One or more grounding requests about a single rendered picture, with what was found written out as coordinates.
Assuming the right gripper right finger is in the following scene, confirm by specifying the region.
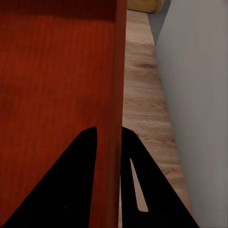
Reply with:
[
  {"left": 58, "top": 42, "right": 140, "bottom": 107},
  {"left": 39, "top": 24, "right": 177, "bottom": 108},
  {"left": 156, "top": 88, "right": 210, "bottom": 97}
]
[{"left": 120, "top": 127, "right": 199, "bottom": 228}]

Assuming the storage box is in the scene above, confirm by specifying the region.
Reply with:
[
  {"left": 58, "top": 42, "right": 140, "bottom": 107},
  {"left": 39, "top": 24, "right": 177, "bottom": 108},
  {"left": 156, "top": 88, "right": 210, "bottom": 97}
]
[{"left": 0, "top": 0, "right": 127, "bottom": 228}]

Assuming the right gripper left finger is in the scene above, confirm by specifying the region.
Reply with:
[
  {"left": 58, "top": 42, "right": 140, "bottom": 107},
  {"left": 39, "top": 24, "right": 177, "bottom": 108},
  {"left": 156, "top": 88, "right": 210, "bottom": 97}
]
[{"left": 2, "top": 126, "right": 97, "bottom": 228}]

